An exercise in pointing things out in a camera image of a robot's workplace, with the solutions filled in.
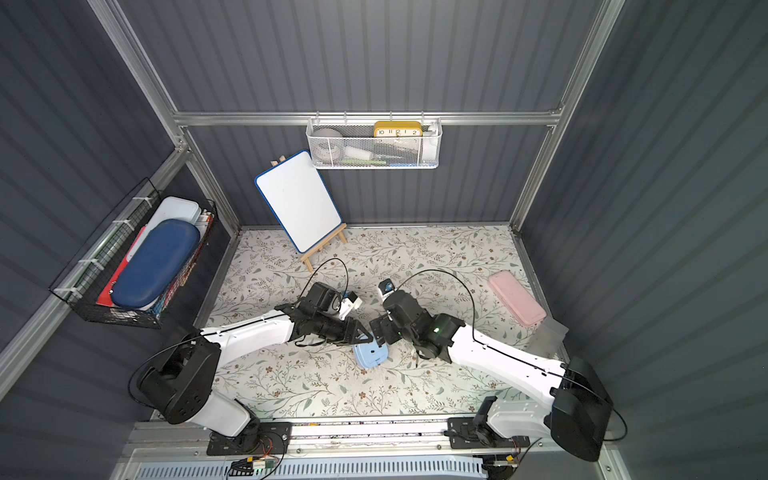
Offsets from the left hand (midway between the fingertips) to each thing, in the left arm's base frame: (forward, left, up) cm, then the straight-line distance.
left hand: (369, 344), depth 82 cm
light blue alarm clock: (-3, -1, 0) cm, 3 cm away
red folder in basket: (+2, +57, +23) cm, 61 cm away
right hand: (+5, -6, +8) cm, 11 cm away
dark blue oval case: (+8, +47, +26) cm, 55 cm away
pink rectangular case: (+23, -46, -7) cm, 52 cm away
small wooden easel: (+44, +12, 0) cm, 46 cm away
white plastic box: (+27, +52, +26) cm, 64 cm away
